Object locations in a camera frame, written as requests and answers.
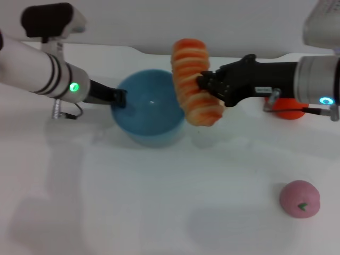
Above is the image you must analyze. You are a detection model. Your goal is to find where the wrist connector cable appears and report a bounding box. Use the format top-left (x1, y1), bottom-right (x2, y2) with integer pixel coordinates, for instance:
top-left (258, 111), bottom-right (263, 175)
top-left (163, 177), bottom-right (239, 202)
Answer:
top-left (51, 98), bottom-right (84, 121)
top-left (262, 87), bottom-right (340, 122)

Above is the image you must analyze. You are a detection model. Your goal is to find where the left wrist connector cable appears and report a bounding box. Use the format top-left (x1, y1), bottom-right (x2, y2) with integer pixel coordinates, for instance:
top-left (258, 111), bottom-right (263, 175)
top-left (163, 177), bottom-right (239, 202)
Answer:
top-left (51, 98), bottom-right (84, 121)

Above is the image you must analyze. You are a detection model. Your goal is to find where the red toy pear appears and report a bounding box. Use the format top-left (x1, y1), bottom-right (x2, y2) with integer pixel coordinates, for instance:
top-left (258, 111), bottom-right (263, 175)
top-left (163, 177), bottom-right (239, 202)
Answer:
top-left (263, 96), bottom-right (307, 121)

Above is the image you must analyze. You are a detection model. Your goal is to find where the pink toy peach bun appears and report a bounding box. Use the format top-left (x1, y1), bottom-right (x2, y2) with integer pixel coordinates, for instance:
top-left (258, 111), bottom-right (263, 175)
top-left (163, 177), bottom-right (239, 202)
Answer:
top-left (279, 180), bottom-right (321, 219)

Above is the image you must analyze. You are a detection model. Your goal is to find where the right wrist connector cable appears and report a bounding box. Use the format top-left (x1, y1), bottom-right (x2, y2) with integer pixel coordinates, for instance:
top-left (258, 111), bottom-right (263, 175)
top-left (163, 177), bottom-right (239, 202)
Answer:
top-left (262, 87), bottom-right (340, 122)

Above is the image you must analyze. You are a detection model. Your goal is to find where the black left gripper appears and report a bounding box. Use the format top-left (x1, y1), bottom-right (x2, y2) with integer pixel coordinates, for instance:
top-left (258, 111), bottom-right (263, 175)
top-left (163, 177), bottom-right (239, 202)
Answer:
top-left (84, 79), bottom-right (128, 108)

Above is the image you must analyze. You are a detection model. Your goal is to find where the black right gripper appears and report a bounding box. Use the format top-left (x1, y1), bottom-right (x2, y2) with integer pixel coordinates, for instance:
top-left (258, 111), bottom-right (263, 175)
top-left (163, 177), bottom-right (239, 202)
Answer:
top-left (195, 54), bottom-right (301, 108)

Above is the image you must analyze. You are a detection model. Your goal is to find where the orange striped toy bread loaf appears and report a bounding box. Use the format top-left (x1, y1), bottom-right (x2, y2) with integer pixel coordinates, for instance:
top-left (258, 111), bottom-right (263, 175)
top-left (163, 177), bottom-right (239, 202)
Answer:
top-left (171, 38), bottom-right (224, 127)

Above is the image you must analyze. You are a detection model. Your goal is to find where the blue plastic bowl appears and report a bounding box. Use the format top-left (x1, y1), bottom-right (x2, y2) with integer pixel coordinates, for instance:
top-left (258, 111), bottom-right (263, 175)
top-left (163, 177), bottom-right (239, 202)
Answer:
top-left (110, 69), bottom-right (185, 149)

